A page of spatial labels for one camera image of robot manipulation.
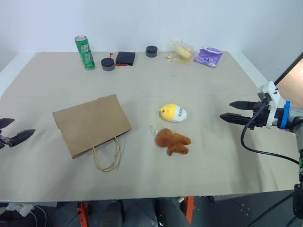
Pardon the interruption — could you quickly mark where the dark rounded shape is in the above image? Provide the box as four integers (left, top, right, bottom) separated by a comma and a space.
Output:
154, 198, 191, 227

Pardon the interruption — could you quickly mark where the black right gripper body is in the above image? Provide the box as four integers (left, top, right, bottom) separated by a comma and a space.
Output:
250, 101, 272, 130

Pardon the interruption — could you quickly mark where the orange metal frame leg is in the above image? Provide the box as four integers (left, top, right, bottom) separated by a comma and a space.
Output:
75, 201, 90, 227
179, 196, 195, 225

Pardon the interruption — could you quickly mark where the blue wrist clamp ring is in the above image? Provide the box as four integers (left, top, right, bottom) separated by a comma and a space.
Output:
279, 100, 293, 130

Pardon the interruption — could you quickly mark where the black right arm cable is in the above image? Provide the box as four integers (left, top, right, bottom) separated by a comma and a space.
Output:
241, 104, 301, 166

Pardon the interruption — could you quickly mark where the white thin cable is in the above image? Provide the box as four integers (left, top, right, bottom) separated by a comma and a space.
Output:
30, 205, 48, 227

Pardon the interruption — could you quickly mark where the yellow white plush chick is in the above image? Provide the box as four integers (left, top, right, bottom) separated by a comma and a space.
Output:
156, 102, 188, 123

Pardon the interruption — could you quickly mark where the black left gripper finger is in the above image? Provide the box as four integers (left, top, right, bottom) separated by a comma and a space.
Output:
10, 129, 36, 148
0, 118, 16, 130

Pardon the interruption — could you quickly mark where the brown paper bag with handles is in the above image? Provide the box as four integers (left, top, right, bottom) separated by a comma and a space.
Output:
52, 94, 133, 172

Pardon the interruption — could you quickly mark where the clear bag with bread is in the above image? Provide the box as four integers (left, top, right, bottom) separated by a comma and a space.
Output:
169, 37, 196, 65

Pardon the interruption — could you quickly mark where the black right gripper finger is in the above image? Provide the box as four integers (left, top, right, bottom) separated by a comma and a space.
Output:
228, 100, 257, 111
219, 113, 253, 127

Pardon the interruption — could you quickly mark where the brown board with black edge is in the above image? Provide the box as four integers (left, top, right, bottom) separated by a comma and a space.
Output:
274, 50, 303, 109

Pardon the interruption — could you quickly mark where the purple tissue packet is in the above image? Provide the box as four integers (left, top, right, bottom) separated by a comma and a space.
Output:
194, 46, 223, 68

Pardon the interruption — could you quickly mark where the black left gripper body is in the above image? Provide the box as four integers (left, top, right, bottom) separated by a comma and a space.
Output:
0, 134, 13, 150

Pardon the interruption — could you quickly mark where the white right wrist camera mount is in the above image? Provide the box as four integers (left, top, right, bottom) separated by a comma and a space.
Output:
257, 81, 285, 130

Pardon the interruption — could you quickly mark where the brown plush toy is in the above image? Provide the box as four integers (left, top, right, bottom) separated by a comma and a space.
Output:
148, 124, 192, 157

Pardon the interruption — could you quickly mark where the black flat box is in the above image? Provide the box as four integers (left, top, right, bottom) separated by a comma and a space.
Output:
115, 51, 136, 67

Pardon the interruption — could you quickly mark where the white power adapter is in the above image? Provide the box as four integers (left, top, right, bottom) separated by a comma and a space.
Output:
5, 203, 34, 217

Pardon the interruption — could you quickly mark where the green drink can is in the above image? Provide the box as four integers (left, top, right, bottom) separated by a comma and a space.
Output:
74, 35, 96, 71

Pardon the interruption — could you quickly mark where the dark grey round cylinder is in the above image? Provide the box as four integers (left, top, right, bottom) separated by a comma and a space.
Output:
100, 57, 116, 72
145, 45, 159, 58

